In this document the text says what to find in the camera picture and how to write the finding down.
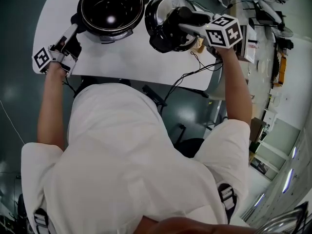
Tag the metal head mount bracket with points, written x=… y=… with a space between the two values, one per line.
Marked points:
x=285 y=222

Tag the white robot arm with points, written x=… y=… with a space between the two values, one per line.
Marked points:
x=268 y=8

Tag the small wooden box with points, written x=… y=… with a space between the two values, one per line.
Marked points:
x=200 y=46

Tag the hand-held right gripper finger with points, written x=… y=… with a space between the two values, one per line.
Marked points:
x=202 y=16
x=192 y=29

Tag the black table base bar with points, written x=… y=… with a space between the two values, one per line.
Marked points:
x=154 y=95

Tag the brown cardboard box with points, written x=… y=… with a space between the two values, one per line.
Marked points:
x=257 y=129

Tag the black steel pressure cooker lid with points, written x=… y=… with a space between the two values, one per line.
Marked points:
x=165 y=36

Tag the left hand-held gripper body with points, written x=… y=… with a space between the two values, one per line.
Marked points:
x=69 y=50

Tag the black pressure cooker pot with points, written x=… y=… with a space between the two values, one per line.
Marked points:
x=111 y=8

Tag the person's left forearm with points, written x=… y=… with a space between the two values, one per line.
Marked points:
x=50 y=106

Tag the black office chair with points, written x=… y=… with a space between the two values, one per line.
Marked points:
x=190 y=146

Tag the yellow black striped crate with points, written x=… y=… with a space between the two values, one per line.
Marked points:
x=280 y=68

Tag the person's right forearm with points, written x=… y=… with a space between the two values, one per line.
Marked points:
x=237 y=86

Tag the white box device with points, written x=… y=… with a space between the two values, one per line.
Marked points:
x=249 y=45

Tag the black standing fan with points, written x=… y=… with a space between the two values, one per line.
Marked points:
x=285 y=32

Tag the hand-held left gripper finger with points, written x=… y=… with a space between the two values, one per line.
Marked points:
x=71 y=30

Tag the person's white shirt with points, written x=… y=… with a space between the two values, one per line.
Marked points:
x=126 y=160

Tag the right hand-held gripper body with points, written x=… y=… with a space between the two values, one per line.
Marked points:
x=223 y=33

